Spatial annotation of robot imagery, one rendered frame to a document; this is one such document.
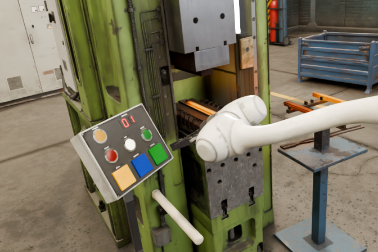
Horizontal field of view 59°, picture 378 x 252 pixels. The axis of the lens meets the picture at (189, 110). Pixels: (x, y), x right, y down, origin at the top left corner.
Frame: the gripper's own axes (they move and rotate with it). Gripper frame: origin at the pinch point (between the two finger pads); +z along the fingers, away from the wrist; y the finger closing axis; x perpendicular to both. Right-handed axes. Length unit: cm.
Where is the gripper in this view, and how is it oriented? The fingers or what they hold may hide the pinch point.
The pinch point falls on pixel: (178, 144)
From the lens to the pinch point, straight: 133.3
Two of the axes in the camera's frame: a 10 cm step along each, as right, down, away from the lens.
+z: -6.6, 3.7, 6.6
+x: -5.0, -8.7, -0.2
